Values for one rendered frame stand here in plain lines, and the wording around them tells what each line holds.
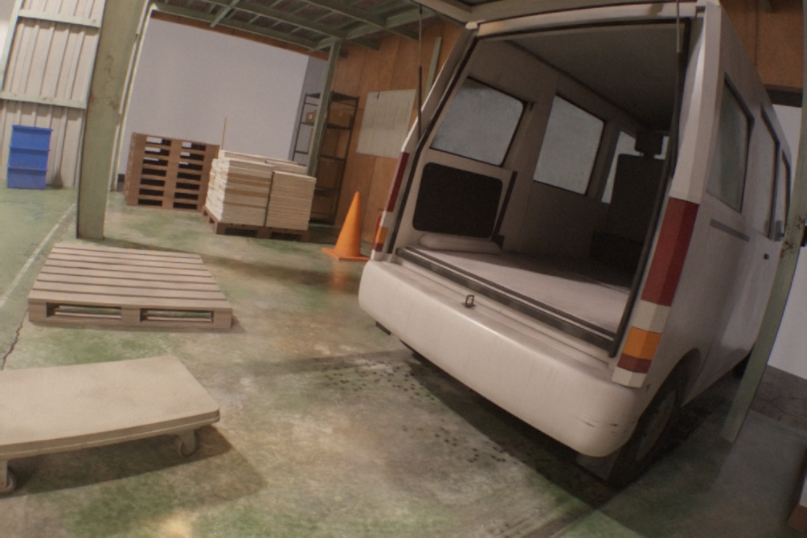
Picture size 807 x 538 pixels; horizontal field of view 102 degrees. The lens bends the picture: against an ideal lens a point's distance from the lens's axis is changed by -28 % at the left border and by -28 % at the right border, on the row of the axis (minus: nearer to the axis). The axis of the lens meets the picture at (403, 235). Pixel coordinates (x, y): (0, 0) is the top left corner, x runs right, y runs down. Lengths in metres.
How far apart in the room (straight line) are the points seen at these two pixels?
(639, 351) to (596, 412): 0.21
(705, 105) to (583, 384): 0.91
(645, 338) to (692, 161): 0.52
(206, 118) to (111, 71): 5.10
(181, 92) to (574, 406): 8.44
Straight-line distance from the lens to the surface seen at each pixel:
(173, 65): 9.00
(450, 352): 1.67
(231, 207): 4.94
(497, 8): 2.13
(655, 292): 1.33
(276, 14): 6.30
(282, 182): 5.05
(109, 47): 4.15
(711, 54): 1.61
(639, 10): 1.89
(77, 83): 7.27
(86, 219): 4.18
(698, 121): 1.44
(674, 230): 1.33
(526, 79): 2.69
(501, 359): 1.51
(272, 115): 9.36
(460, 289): 1.87
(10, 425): 1.37
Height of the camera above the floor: 0.98
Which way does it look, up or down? 8 degrees down
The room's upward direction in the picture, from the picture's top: 11 degrees clockwise
